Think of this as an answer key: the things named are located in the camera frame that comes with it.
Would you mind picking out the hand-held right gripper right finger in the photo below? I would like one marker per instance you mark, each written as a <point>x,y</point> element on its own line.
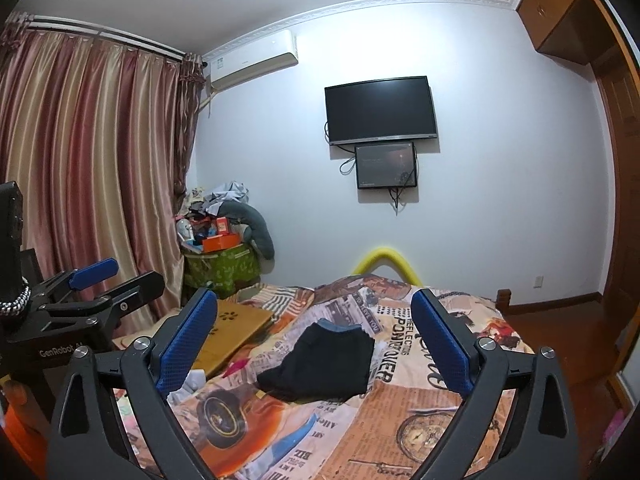
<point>445,345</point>

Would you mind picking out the green storage box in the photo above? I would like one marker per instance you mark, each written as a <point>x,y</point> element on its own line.
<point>220,270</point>

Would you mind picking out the black pants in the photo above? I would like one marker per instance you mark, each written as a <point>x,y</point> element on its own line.
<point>320,365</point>

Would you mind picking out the blue jeans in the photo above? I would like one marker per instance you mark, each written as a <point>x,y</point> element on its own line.
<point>340,327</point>

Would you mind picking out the wooden lap desk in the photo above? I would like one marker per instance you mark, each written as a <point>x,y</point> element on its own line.
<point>235,330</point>

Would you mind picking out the small black monitor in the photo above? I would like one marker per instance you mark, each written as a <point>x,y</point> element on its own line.
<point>385,165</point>

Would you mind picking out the printed blanket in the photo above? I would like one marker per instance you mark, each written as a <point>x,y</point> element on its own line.
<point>400,410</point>

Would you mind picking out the wooden overhead cabinet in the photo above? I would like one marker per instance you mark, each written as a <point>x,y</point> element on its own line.
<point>555,5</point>

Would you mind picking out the wooden bed post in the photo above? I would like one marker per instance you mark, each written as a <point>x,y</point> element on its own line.
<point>503,301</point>

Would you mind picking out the white cloth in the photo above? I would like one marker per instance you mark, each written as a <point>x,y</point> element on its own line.
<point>192,382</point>

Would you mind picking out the white air conditioner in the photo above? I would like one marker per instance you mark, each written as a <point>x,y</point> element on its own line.
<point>250,60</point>

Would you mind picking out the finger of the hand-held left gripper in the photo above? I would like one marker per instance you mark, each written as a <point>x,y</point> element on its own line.
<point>142,285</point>
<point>95,269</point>

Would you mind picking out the small red box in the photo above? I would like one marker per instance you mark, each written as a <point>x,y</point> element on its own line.
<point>221,226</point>

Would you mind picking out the black wall television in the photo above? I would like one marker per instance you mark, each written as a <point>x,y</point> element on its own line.
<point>380,110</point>

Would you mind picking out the striped pink curtain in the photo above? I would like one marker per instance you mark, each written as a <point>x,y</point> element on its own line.
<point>100,160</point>

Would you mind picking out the pile of clothes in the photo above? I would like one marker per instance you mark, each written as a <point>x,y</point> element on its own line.
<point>225,195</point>

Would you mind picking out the orange cloth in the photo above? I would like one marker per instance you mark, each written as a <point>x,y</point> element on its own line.
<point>20,430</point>

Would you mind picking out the yellow foam tube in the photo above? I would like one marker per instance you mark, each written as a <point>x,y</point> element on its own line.
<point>385,252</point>

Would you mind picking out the pink cloth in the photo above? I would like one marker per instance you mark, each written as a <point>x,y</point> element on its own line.
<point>235,367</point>

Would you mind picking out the orange box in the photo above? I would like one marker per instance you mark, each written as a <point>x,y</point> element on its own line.
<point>220,242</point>

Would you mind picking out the wooden door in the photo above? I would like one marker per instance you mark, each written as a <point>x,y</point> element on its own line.
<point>625,210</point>

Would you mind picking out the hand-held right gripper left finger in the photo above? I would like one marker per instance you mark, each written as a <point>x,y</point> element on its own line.
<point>187,340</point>

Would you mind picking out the wall socket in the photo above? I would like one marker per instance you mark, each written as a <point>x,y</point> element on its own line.
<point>539,281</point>

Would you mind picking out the curtain rod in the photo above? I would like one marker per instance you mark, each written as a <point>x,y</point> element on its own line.
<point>110,35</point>

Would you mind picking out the grey pillow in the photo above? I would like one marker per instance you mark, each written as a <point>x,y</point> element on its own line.
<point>260,235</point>

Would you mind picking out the wooden baseboard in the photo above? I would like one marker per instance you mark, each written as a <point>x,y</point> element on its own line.
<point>555,303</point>

